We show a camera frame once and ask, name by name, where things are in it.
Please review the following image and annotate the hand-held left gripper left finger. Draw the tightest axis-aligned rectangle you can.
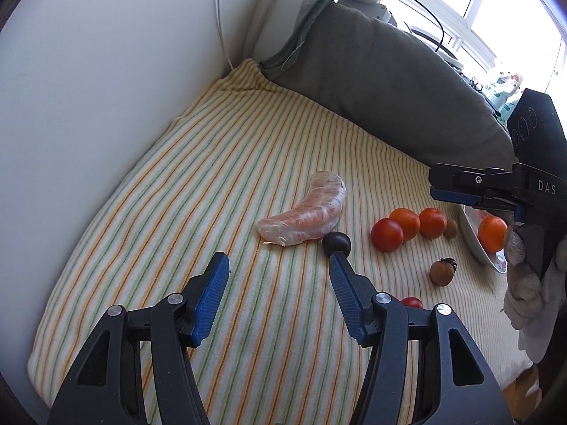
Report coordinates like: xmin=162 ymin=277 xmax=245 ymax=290
xmin=46 ymin=251 xmax=231 ymax=425

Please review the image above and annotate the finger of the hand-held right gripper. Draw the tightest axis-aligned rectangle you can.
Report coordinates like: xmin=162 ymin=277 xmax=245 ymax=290
xmin=428 ymin=163 xmax=515 ymax=190
xmin=430 ymin=187 xmax=518 ymax=214

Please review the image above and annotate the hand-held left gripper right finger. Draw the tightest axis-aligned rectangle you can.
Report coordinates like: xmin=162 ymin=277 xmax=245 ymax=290
xmin=328 ymin=251 xmax=515 ymax=425

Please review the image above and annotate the orange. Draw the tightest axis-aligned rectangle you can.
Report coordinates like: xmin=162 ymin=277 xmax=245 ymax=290
xmin=477 ymin=215 xmax=508 ymax=253
xmin=419 ymin=207 xmax=448 ymax=239

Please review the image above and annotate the white plate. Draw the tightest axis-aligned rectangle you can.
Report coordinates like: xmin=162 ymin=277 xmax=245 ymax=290
xmin=458 ymin=204 xmax=508 ymax=274

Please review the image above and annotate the dark plum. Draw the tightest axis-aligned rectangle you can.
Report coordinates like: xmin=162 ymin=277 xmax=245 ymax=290
xmin=322 ymin=231 xmax=352 ymax=257

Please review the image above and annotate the peeled pomelo segment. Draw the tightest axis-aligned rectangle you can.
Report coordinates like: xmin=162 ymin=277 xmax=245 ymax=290
xmin=257 ymin=171 xmax=347 ymax=247

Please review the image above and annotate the person's right hand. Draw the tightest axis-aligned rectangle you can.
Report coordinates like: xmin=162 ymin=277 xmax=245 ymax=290
xmin=503 ymin=225 xmax=567 ymax=364

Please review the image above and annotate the orange tomato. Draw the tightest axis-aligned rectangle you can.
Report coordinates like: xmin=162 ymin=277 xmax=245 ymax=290
xmin=390 ymin=208 xmax=421 ymax=242

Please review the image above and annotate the floral print packet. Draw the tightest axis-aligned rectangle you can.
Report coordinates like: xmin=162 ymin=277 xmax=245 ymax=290
xmin=486 ymin=71 xmax=524 ymax=118

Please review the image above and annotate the large red tomato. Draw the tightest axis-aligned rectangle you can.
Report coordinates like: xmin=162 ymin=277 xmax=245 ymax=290
xmin=370 ymin=218 xmax=405 ymax=253

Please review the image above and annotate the dark object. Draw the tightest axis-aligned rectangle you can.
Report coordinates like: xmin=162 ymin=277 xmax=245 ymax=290
xmin=463 ymin=73 xmax=488 ymax=94

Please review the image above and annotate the striped blanket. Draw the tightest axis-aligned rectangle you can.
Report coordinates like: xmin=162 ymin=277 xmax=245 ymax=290
xmin=27 ymin=57 xmax=534 ymax=425

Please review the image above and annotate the grey pillow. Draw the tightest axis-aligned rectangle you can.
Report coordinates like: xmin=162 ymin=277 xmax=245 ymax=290
xmin=259 ymin=0 xmax=520 ymax=171

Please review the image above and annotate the white ring light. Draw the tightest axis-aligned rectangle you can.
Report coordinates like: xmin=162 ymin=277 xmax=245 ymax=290
xmin=410 ymin=22 xmax=464 ymax=65

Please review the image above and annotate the black cable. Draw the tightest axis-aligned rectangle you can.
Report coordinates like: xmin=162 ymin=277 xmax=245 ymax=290
xmin=376 ymin=0 xmax=446 ymax=51

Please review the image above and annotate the white cable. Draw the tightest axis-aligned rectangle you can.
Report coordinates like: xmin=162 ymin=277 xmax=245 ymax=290
xmin=214 ymin=0 xmax=236 ymax=70

